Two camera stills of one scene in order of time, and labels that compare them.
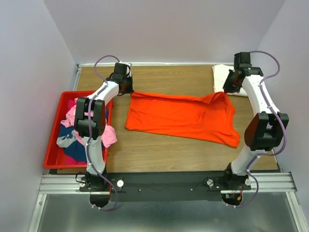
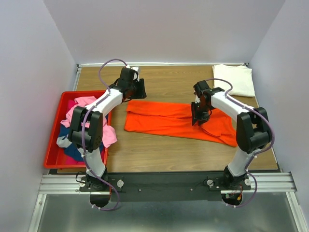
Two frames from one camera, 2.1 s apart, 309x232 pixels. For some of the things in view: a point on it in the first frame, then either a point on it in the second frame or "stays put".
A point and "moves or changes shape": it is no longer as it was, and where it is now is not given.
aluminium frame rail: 69,184 stays put
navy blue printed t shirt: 74,149 stays put
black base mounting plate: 162,186 stays put
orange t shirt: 210,118 moves or changes shape
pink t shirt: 108,138 stays put
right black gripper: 227,88 → 201,118
